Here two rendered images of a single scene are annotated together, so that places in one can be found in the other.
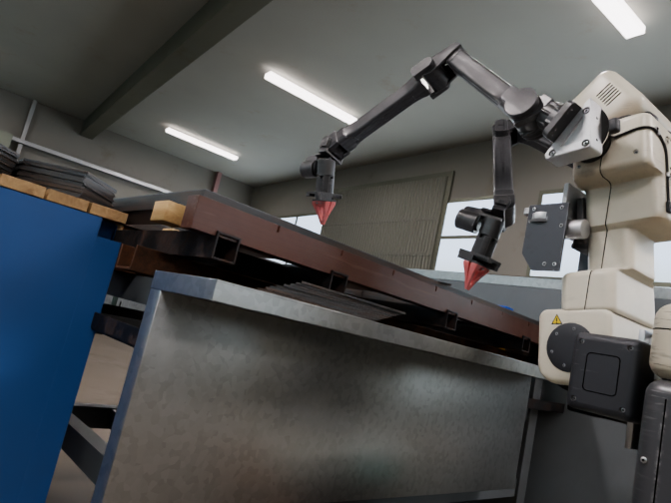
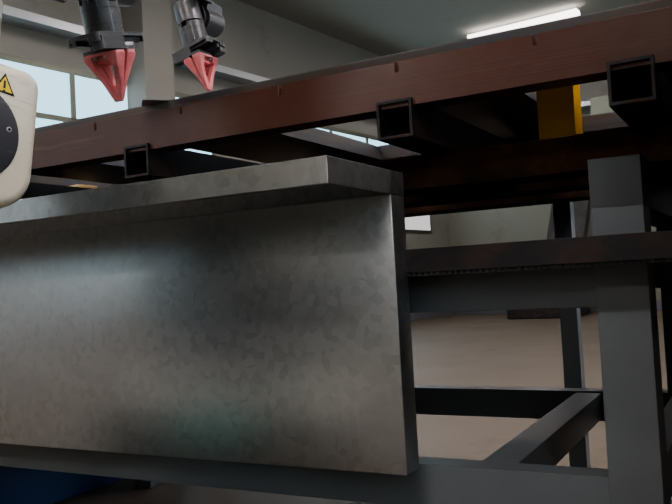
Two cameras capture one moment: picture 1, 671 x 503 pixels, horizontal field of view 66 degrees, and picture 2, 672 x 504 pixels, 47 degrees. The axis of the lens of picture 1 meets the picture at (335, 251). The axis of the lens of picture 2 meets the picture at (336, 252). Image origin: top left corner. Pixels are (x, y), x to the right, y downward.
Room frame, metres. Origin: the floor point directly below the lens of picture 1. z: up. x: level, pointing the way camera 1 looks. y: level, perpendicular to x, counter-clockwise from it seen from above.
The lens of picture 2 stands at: (1.31, -1.60, 0.55)
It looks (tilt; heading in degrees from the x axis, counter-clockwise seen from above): 2 degrees up; 71
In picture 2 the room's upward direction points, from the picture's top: 3 degrees counter-clockwise
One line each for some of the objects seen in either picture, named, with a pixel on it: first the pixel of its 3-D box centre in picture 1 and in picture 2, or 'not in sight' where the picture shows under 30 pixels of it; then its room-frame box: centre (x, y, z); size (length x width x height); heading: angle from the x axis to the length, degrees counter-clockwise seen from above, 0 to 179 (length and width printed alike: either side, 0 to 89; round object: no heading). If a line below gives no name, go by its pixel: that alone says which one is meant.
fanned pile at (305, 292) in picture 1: (317, 299); not in sight; (1.01, 0.01, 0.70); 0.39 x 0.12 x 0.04; 132
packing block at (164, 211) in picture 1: (171, 214); not in sight; (0.98, 0.32, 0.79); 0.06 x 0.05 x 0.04; 42
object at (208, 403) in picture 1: (388, 419); (47, 338); (1.28, -0.21, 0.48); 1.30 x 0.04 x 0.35; 132
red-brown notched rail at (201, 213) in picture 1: (446, 302); (146, 134); (1.44, -0.34, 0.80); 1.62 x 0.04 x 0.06; 132
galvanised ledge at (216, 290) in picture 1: (431, 346); (1, 223); (1.22, -0.27, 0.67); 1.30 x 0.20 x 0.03; 132
